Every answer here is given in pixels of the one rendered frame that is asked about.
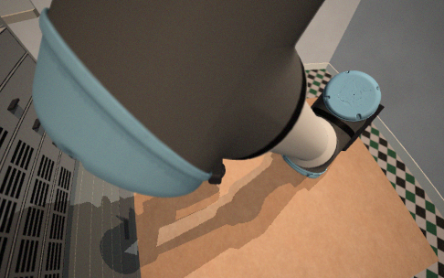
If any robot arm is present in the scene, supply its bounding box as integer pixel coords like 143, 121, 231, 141
32, 0, 381, 198

